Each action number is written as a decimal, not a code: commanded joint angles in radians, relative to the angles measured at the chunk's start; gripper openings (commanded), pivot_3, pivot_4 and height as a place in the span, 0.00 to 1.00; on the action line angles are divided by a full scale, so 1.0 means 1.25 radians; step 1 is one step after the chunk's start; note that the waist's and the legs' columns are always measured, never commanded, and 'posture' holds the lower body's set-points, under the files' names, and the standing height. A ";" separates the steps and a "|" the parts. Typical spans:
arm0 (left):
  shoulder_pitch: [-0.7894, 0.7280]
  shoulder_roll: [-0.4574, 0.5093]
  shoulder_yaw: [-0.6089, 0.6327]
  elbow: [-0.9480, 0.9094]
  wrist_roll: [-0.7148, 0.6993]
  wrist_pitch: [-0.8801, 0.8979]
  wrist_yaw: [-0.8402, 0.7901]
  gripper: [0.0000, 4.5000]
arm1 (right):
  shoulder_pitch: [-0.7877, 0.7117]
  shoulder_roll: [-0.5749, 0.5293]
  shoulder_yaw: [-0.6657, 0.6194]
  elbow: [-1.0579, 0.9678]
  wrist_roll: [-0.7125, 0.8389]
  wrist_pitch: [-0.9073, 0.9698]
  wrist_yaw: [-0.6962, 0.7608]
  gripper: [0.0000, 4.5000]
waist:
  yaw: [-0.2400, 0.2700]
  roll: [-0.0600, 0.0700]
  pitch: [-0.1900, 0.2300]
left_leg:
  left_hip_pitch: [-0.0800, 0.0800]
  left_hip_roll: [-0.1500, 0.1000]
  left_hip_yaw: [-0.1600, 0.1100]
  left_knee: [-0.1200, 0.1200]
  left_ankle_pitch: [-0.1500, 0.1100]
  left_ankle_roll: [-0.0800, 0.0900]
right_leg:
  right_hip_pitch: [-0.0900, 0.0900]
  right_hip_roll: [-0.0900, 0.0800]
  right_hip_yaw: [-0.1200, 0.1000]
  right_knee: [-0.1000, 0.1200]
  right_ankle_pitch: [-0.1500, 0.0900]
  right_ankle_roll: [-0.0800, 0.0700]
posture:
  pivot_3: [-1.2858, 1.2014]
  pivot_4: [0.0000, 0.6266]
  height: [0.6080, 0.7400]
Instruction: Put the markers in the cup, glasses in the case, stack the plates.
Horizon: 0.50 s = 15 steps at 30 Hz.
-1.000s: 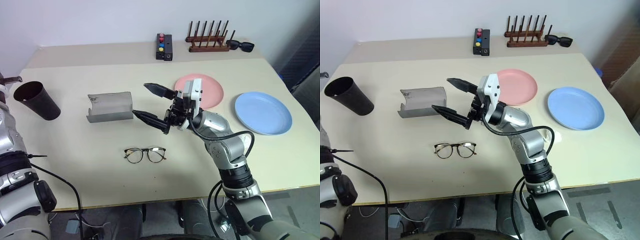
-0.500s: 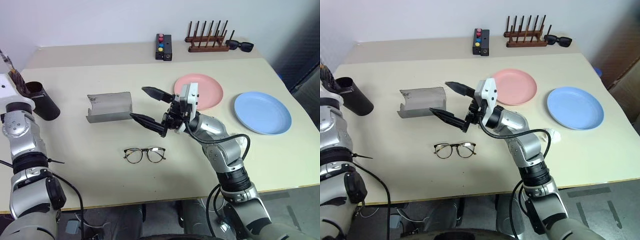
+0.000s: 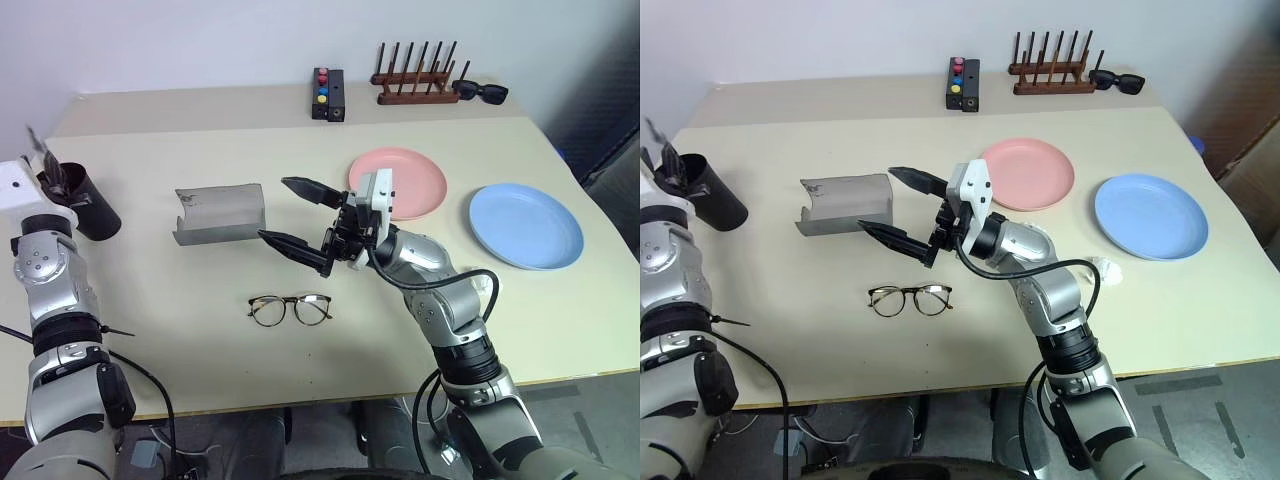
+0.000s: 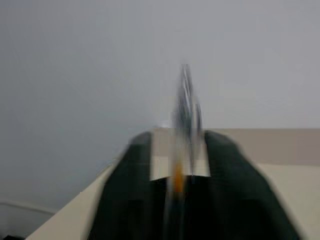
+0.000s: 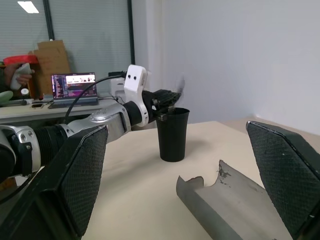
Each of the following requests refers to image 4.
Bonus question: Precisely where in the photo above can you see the white marker with orange band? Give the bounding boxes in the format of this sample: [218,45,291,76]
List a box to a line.
[164,63,205,240]

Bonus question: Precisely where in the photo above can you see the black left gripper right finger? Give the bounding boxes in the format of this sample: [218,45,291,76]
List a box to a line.
[183,130,301,240]

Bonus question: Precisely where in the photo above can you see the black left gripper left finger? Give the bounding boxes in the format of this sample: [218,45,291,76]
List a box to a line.
[86,131,173,240]

